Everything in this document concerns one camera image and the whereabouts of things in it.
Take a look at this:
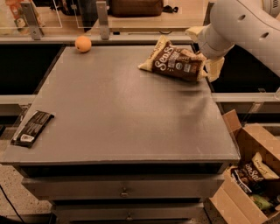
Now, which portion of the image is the chip bag in box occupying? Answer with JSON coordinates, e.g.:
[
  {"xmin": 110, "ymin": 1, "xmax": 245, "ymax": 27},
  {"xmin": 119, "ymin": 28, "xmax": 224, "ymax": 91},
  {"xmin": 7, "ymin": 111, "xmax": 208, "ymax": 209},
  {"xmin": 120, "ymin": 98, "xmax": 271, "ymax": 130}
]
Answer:
[{"xmin": 230, "ymin": 152, "xmax": 279, "ymax": 194}]

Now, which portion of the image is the right metal bracket post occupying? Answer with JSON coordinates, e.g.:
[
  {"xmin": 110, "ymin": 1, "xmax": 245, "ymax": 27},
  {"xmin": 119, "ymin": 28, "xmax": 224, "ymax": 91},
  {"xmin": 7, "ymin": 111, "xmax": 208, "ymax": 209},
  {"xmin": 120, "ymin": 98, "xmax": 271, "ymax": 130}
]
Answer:
[{"xmin": 203, "ymin": 1, "xmax": 214, "ymax": 26}]

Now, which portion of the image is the metal drawer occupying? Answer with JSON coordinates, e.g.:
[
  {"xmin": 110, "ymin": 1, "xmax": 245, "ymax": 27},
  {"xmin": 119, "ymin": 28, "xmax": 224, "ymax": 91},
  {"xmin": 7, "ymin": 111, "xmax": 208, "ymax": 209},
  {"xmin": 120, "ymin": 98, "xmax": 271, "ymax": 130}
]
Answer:
[
  {"xmin": 22, "ymin": 174, "xmax": 224, "ymax": 201},
  {"xmin": 52, "ymin": 203, "xmax": 204, "ymax": 221}
]

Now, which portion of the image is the metal bracket post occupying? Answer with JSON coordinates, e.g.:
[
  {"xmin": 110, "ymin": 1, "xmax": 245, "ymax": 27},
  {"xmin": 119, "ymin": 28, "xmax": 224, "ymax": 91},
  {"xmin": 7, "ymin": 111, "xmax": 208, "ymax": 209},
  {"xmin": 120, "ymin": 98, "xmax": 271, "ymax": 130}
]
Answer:
[
  {"xmin": 96, "ymin": 1, "xmax": 110, "ymax": 40},
  {"xmin": 20, "ymin": 2, "xmax": 44, "ymax": 40},
  {"xmin": 203, "ymin": 1, "xmax": 214, "ymax": 26}
]

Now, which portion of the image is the orange fruit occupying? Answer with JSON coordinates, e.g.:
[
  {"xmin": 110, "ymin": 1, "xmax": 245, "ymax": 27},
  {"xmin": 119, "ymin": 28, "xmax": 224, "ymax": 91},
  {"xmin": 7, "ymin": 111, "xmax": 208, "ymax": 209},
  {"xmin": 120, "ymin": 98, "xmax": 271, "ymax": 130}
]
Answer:
[{"xmin": 75, "ymin": 36, "xmax": 91, "ymax": 53}]

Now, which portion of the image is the brown leather bag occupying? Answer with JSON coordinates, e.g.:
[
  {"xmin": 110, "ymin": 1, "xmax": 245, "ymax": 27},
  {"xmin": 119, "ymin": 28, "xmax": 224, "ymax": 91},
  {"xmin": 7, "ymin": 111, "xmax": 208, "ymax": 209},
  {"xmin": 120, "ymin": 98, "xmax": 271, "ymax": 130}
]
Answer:
[{"xmin": 109, "ymin": 0, "xmax": 164, "ymax": 18}]

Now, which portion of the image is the brown sea salt chip bag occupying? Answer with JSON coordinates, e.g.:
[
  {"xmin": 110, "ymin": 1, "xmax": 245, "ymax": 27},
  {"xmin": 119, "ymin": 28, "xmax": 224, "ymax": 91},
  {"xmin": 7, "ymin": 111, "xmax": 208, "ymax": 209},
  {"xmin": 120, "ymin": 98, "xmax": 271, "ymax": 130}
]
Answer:
[{"xmin": 138, "ymin": 36, "xmax": 207, "ymax": 81}]

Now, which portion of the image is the lower metal drawer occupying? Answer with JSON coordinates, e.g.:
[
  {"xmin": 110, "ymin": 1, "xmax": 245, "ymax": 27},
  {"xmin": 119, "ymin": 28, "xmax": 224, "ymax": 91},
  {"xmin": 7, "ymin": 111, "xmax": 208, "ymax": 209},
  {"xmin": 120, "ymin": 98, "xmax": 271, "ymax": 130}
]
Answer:
[{"xmin": 52, "ymin": 203, "xmax": 204, "ymax": 221}]

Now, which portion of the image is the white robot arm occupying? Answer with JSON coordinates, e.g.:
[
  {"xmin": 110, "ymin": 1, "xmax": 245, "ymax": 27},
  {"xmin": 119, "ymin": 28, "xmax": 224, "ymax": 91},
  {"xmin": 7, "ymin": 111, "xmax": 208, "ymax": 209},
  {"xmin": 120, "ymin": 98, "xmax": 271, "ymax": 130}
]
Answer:
[{"xmin": 186, "ymin": 0, "xmax": 280, "ymax": 81}]

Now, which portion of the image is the green snack bag in box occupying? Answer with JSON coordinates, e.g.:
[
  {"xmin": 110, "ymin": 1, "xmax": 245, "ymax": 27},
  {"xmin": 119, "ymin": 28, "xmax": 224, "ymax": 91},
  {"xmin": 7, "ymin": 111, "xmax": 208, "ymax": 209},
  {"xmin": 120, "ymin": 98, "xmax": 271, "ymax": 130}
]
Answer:
[{"xmin": 250, "ymin": 194, "xmax": 273, "ymax": 210}]

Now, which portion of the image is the open cardboard box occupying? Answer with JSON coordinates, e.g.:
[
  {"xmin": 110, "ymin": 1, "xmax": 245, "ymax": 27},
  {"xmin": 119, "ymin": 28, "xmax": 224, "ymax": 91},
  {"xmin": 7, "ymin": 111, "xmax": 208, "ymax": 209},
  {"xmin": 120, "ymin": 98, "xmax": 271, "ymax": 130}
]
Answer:
[{"xmin": 210, "ymin": 110, "xmax": 280, "ymax": 224}]

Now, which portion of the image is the black floor cable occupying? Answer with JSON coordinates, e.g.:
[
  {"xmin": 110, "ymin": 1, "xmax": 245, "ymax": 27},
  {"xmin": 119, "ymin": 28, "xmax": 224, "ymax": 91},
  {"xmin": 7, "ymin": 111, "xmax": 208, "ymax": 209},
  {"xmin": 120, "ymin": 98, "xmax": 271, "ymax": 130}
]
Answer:
[{"xmin": 0, "ymin": 184, "xmax": 26, "ymax": 224}]

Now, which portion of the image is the left metal bracket post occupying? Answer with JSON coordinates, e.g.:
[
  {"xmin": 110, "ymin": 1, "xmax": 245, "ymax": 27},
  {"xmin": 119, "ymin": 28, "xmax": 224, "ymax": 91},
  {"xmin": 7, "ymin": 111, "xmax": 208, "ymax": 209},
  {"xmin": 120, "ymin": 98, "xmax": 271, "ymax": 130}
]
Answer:
[{"xmin": 20, "ymin": 2, "xmax": 44, "ymax": 40}]

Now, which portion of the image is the middle metal bracket post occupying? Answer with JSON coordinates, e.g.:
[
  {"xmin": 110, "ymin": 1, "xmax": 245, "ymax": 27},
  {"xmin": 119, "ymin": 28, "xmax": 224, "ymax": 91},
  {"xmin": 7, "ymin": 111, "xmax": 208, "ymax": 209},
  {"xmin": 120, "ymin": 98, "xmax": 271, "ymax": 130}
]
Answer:
[{"xmin": 96, "ymin": 1, "xmax": 110, "ymax": 40}]

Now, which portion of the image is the black rxbar chocolate bar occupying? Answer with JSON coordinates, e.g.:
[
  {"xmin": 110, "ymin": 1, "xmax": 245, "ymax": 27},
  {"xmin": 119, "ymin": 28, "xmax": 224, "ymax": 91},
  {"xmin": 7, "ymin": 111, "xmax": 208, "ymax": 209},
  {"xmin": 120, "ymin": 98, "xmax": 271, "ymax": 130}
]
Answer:
[{"xmin": 11, "ymin": 110, "xmax": 54, "ymax": 148}]

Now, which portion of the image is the upper metal drawer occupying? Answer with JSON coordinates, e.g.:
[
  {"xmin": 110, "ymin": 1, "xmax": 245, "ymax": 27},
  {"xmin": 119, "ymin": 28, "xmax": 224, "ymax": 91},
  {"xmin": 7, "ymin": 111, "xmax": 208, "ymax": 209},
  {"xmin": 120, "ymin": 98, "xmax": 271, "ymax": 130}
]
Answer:
[{"xmin": 22, "ymin": 174, "xmax": 224, "ymax": 201}]

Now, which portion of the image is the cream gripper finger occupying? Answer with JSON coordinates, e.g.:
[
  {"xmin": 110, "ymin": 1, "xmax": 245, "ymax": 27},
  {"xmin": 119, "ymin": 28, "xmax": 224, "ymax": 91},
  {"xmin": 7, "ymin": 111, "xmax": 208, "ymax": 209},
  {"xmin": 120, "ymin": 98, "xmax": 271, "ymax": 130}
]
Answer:
[
  {"xmin": 205, "ymin": 57, "xmax": 225, "ymax": 82},
  {"xmin": 185, "ymin": 26, "xmax": 204, "ymax": 43}
]

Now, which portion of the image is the orange snack package behind glass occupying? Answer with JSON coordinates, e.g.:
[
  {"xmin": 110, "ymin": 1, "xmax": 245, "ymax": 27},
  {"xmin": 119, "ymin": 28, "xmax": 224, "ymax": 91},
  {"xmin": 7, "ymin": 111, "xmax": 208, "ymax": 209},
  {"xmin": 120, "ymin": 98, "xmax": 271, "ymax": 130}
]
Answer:
[{"xmin": 4, "ymin": 0, "xmax": 45, "ymax": 30}]

